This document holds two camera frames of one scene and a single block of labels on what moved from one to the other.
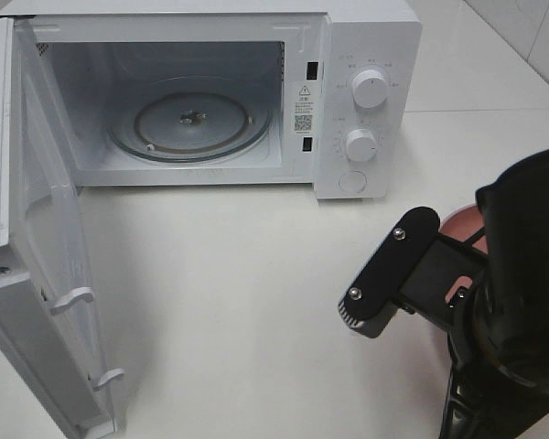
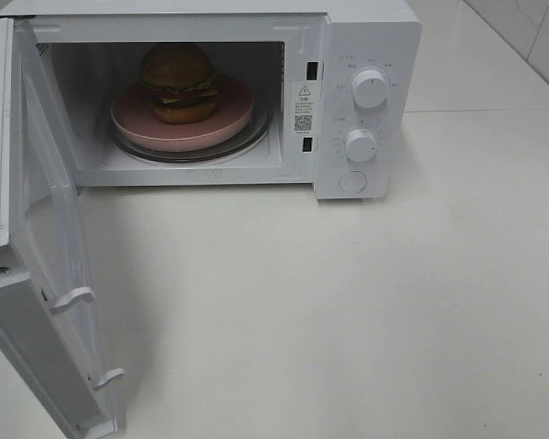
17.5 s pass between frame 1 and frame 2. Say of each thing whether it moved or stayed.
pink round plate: moved
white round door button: stayed
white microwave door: stayed
